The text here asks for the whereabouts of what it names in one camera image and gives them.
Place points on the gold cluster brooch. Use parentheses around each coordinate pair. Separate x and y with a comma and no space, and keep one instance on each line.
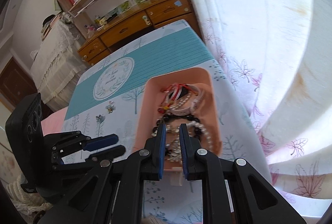
(110,107)

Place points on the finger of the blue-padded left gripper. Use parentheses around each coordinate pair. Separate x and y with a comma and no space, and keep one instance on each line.
(100,142)

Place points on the gold chain tassel jewelry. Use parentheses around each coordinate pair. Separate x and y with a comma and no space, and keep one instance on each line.
(172,148)

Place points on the cream knit sweater sleeve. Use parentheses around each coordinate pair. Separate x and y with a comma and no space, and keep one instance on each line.
(28,205)

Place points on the pink plastic jewelry tray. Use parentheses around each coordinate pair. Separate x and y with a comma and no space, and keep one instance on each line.
(202,124)

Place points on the teal striped printed tablecloth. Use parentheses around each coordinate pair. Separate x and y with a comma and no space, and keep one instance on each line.
(121,78)

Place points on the white floral curtain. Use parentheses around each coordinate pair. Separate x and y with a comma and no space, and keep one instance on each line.
(274,99)

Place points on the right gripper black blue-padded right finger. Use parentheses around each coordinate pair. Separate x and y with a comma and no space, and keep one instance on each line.
(202,165)

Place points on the green stone brooch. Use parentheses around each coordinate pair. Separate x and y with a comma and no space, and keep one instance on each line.
(100,118)

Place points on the white lace covered furniture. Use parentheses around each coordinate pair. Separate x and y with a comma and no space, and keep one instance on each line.
(58,66)

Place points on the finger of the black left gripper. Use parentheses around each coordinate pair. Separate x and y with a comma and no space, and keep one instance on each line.
(109,154)

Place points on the pink bed sheet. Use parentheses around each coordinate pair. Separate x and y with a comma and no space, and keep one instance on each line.
(53,123)

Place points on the wooden desk with drawers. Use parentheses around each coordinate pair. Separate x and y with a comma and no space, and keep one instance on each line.
(134,23)

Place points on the dark brown wooden door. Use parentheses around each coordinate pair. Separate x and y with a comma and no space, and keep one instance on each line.
(16,84)

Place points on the white strap wristwatch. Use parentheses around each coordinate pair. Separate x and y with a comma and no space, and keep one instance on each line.
(186,104)

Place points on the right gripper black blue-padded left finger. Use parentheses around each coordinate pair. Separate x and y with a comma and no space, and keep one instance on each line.
(131,173)

